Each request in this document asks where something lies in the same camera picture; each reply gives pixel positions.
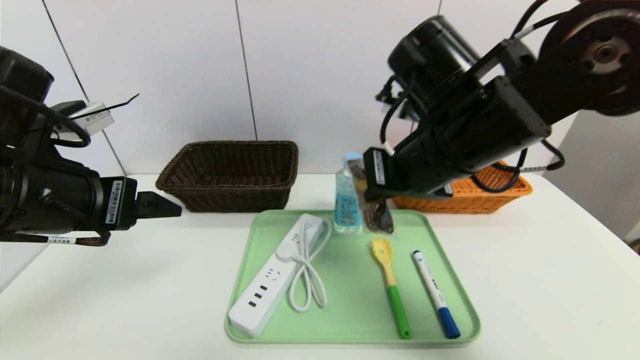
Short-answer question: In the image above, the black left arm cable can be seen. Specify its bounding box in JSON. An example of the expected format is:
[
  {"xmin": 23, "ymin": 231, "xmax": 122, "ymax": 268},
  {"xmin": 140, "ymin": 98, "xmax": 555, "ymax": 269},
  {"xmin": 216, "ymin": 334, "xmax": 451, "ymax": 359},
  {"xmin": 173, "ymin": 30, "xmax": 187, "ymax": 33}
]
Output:
[{"xmin": 0, "ymin": 85, "xmax": 92, "ymax": 149}]

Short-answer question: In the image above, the white power cord with plug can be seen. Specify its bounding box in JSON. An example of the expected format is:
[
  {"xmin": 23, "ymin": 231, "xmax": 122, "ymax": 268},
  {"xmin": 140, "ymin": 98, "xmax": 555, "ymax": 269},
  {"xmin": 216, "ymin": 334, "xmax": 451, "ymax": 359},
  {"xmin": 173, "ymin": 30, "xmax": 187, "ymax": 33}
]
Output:
[{"xmin": 276, "ymin": 217, "xmax": 332, "ymax": 313}]

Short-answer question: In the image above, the yellow spatula green handle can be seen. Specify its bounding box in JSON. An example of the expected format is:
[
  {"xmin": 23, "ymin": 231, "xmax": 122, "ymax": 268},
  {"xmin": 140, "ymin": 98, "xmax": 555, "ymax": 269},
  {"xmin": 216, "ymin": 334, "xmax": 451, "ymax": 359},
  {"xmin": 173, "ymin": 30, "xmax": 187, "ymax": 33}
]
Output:
[{"xmin": 370, "ymin": 237, "xmax": 413, "ymax": 340}]

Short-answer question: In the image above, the white marker blue cap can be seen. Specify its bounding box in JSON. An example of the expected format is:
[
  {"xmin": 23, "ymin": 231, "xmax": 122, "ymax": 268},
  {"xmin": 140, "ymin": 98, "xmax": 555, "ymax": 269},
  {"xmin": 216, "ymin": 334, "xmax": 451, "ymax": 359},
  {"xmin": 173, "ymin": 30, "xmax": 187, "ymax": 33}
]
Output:
[{"xmin": 411, "ymin": 250, "xmax": 461, "ymax": 340}]

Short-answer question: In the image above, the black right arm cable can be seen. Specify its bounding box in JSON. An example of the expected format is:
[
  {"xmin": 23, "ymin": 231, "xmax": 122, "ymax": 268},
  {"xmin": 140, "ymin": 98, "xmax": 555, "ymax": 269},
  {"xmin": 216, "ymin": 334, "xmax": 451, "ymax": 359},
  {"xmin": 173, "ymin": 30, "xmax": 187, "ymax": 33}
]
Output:
[{"xmin": 472, "ymin": 139, "xmax": 566, "ymax": 194}]

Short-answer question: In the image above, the light green plastic tray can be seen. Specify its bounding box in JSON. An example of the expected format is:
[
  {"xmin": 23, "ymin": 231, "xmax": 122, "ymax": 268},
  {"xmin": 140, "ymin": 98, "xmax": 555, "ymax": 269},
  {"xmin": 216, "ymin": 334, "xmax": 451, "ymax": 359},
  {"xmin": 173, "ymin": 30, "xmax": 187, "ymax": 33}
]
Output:
[{"xmin": 225, "ymin": 209, "xmax": 482, "ymax": 346}]

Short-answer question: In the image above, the braided cable with white label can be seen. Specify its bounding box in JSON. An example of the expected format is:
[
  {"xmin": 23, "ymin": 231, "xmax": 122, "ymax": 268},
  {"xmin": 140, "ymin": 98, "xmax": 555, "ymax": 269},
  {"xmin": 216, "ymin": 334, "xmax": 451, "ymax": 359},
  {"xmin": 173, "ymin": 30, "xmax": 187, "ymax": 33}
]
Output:
[{"xmin": 0, "ymin": 229, "xmax": 112, "ymax": 248}]

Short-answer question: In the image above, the dark snack packet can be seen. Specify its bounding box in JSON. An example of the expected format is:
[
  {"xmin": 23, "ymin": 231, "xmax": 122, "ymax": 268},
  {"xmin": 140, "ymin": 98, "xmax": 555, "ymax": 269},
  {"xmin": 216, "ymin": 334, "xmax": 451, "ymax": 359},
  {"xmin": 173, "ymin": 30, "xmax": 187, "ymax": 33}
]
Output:
[{"xmin": 350, "ymin": 158, "xmax": 395, "ymax": 235}]

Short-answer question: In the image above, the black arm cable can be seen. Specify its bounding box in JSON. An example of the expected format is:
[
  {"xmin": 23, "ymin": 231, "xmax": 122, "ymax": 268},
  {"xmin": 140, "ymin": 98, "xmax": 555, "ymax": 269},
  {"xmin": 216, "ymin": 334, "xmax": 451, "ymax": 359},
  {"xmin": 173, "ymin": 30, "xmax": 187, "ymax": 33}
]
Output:
[
  {"xmin": 0, "ymin": 85, "xmax": 92, "ymax": 149},
  {"xmin": 472, "ymin": 139, "xmax": 566, "ymax": 194}
]

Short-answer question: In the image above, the dark brown wicker basket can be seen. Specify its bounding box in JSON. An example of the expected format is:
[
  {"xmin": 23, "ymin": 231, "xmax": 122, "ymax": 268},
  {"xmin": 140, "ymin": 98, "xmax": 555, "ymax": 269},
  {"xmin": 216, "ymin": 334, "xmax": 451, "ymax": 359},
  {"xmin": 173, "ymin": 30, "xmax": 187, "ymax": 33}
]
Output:
[{"xmin": 155, "ymin": 140, "xmax": 299, "ymax": 213}]

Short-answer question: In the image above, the white power strip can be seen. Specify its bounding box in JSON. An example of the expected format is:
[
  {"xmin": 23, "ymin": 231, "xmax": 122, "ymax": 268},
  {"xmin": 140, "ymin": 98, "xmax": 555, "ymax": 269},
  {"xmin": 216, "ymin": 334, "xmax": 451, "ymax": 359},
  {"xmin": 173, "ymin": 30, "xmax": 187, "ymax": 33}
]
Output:
[{"xmin": 228, "ymin": 213, "xmax": 325, "ymax": 339}]

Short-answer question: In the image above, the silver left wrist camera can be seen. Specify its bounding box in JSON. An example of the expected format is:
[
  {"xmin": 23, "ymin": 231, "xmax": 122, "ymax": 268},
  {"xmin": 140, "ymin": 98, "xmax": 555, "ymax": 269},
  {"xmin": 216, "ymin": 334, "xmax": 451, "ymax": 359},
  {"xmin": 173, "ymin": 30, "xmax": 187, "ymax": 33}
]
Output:
[{"xmin": 52, "ymin": 100, "xmax": 116, "ymax": 139}]

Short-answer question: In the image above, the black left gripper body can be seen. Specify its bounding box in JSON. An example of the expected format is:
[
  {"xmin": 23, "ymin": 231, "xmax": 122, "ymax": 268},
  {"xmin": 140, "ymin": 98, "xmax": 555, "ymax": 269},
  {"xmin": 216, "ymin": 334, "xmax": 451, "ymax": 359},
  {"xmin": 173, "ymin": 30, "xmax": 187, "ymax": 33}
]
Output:
[{"xmin": 37, "ymin": 163, "xmax": 138, "ymax": 235}]

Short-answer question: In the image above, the thin black zip tie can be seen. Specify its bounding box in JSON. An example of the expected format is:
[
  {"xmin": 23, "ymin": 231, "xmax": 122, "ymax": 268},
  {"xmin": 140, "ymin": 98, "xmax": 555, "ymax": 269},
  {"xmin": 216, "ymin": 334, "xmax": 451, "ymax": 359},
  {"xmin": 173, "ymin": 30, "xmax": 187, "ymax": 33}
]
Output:
[{"xmin": 90, "ymin": 93, "xmax": 140, "ymax": 119}]

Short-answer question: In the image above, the orange wicker basket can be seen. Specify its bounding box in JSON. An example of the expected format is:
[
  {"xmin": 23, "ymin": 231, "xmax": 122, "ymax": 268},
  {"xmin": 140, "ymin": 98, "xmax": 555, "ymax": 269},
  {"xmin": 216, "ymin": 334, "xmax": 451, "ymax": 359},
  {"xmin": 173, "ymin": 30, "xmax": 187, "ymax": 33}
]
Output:
[{"xmin": 392, "ymin": 160, "xmax": 533, "ymax": 215}]

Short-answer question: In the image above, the clear water bottle blue label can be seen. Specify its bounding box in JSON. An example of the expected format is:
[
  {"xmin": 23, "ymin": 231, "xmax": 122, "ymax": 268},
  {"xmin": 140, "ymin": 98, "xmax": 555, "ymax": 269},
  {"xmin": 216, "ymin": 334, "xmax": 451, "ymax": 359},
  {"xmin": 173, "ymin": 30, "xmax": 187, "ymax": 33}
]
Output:
[{"xmin": 334, "ymin": 152, "xmax": 364, "ymax": 234}]

